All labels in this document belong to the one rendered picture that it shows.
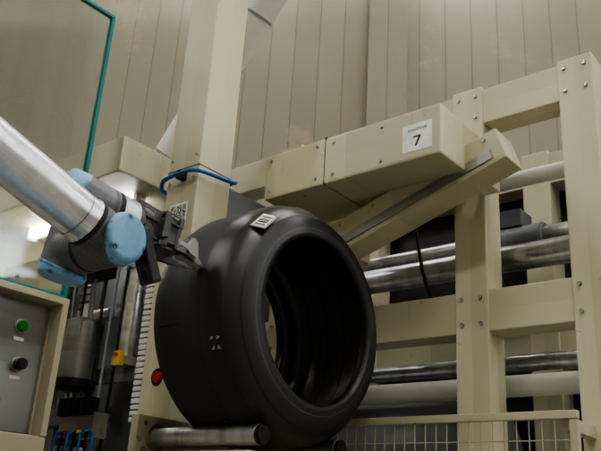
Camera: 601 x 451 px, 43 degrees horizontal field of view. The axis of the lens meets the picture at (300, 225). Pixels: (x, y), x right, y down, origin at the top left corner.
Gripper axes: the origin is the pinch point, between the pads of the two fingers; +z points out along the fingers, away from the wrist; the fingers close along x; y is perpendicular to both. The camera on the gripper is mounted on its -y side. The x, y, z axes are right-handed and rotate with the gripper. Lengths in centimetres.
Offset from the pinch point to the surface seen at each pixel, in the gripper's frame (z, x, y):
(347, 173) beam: 42, -5, 46
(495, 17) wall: 328, 94, 369
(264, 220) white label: 8.1, -10.3, 13.6
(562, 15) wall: 353, 51, 371
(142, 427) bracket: 14.4, 24.7, -30.7
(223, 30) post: 14, 27, 90
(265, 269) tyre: 9.0, -12.2, 1.5
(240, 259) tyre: 3.6, -9.5, 2.2
